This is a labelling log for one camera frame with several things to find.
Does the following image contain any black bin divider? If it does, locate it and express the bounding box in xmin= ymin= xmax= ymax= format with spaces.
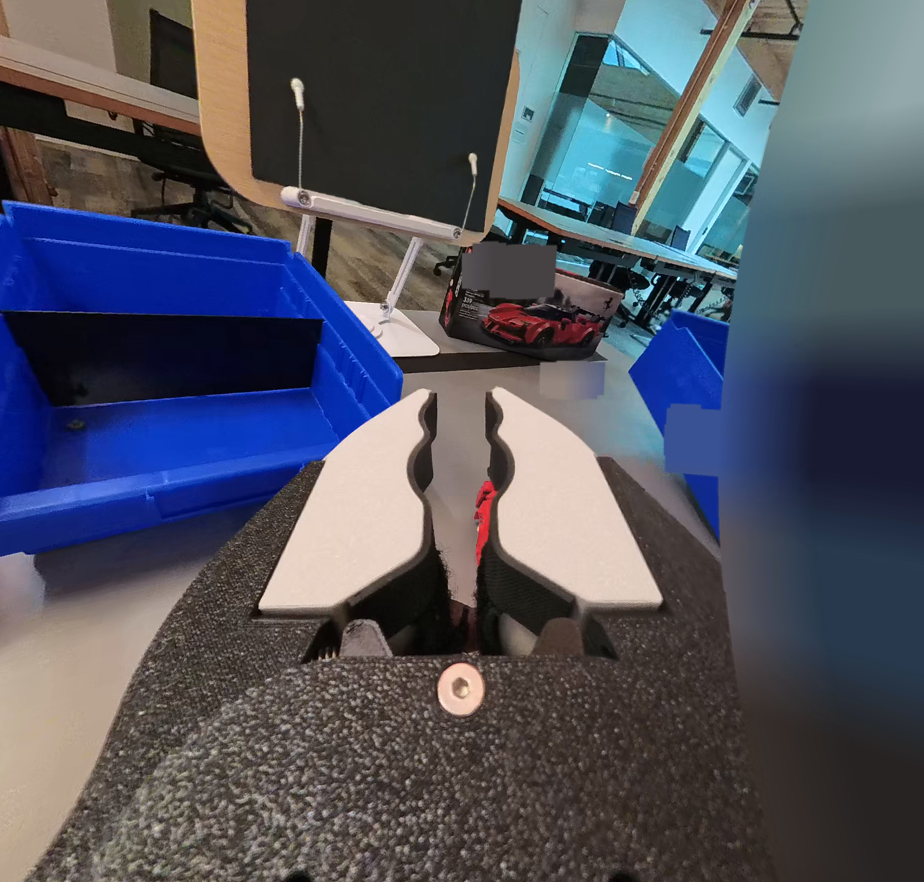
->
xmin=3 ymin=310 xmax=324 ymax=406

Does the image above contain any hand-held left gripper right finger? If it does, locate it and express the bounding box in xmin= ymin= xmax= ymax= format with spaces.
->
xmin=471 ymin=387 xmax=664 ymax=655

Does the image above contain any lego car set box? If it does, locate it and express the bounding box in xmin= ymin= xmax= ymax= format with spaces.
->
xmin=439 ymin=243 xmax=623 ymax=352

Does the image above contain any red lego car piece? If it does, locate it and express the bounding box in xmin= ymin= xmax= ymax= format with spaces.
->
xmin=473 ymin=481 xmax=499 ymax=572

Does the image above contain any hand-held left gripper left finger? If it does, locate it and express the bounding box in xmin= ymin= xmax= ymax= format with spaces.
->
xmin=257 ymin=389 xmax=456 ymax=655

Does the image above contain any rounded wooden panel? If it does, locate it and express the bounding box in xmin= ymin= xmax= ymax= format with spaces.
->
xmin=189 ymin=0 xmax=521 ymax=242

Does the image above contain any long office desk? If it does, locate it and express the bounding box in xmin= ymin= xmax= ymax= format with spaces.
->
xmin=0 ymin=36 xmax=203 ymax=135

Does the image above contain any black office chair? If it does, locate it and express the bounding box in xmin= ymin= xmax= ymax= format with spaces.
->
xmin=130 ymin=8 xmax=254 ymax=234

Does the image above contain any long wooden office table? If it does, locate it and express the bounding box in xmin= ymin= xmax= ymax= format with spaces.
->
xmin=498 ymin=197 xmax=739 ymax=298

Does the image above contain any blue plastic bin with divider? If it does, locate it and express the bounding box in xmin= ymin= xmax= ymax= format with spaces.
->
xmin=0 ymin=201 xmax=404 ymax=557

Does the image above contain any white board stand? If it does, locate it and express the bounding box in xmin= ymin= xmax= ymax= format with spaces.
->
xmin=282 ymin=186 xmax=466 ymax=357

